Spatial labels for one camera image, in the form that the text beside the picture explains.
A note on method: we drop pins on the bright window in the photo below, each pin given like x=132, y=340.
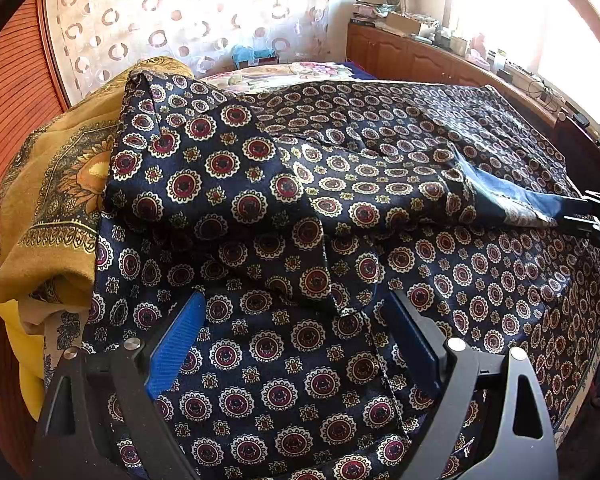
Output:
x=555, y=35

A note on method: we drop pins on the gold patterned cloth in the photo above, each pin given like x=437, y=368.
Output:
x=55, y=185

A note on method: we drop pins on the navy medallion-print shirt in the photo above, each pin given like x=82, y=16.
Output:
x=280, y=185

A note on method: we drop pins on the floral quilt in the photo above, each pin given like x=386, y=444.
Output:
x=280, y=72

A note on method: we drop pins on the wooden slatted wardrobe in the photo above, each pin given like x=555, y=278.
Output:
x=15, y=85

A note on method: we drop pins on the blue-white floral sheet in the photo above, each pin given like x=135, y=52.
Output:
x=65, y=330

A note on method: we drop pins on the wooden cabinet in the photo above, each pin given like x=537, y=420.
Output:
x=405, y=57

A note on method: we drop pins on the white circle-patterned curtain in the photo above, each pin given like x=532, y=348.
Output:
x=180, y=10

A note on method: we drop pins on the navy bed sheet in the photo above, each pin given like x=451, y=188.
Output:
x=360, y=71

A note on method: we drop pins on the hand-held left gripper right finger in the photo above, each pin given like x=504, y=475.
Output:
x=412, y=340

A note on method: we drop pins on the cardboard box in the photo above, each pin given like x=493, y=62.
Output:
x=402, y=22

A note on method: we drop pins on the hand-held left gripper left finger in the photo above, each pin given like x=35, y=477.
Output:
x=175, y=340

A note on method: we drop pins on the blue plastic bag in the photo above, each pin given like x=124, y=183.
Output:
x=245, y=55

